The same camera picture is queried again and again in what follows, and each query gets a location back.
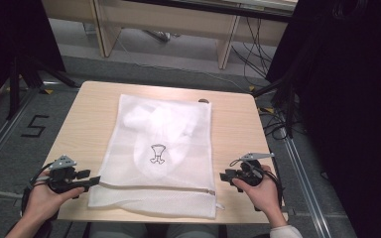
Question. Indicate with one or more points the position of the small brown round object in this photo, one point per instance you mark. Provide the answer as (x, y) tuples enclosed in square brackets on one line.
[(203, 100)]

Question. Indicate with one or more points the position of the black metal stand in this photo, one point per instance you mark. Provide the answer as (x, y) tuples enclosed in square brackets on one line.
[(289, 109), (14, 89)]

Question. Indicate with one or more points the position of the metal floor rail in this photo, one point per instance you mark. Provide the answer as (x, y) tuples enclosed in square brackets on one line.
[(306, 185), (3, 132)]

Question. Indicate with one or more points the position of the grey power strip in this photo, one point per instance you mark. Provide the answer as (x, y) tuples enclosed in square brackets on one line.
[(160, 35)]

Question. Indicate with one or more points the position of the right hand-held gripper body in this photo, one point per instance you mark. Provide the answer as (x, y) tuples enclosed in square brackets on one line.
[(251, 173)]

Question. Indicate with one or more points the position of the person's left hand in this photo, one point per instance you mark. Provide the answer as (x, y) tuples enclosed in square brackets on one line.
[(44, 203)]

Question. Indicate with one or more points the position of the beige wooden desk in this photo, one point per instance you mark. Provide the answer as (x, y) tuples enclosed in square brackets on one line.
[(165, 16)]

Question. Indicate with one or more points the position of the black curtain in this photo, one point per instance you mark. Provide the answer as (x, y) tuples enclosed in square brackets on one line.
[(350, 99), (10, 33)]

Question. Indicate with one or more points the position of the white mesh laundry bag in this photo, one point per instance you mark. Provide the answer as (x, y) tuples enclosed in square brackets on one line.
[(165, 132)]

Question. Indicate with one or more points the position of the grey tape piece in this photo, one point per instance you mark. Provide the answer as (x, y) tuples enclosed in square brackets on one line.
[(290, 211)]

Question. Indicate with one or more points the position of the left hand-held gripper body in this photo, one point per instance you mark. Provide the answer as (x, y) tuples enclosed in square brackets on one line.
[(61, 180)]

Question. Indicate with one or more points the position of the person's right hand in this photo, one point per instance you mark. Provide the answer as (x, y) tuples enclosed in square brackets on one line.
[(264, 196)]

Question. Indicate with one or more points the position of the person's grey trousers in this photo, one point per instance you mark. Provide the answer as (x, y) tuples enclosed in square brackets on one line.
[(119, 231)]

